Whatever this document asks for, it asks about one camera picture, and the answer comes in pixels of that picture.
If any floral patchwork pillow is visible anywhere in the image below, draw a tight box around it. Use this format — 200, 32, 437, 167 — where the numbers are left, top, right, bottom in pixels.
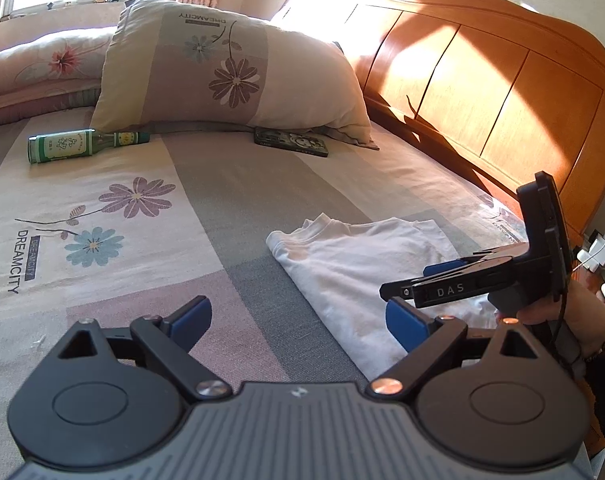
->
90, 0, 380, 151

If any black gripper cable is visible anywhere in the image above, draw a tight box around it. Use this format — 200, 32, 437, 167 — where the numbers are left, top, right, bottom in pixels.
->
551, 260, 574, 366

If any folded pink floral quilt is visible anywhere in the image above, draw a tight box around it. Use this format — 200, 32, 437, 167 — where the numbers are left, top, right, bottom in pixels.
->
0, 25, 116, 131

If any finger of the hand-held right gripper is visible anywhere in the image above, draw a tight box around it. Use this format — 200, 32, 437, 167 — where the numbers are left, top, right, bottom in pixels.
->
381, 280, 417, 302
422, 245, 531, 279

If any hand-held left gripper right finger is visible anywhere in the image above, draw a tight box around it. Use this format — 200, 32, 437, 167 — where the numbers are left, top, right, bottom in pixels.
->
366, 297, 543, 402

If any green glass bottle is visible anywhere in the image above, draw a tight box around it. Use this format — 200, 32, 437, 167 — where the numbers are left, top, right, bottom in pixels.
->
27, 130, 152, 165

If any person's right hand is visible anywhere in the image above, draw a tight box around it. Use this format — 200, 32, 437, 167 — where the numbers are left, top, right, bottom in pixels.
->
499, 276, 605, 360

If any white long-sleeved printed shirt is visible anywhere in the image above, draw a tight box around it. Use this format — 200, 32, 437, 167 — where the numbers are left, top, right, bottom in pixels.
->
266, 212, 503, 378

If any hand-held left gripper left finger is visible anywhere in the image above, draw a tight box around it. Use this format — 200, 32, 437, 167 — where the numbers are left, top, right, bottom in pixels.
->
57, 296, 233, 402

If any white charger plug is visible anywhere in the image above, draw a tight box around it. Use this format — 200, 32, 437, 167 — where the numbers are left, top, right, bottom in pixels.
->
579, 229, 605, 273

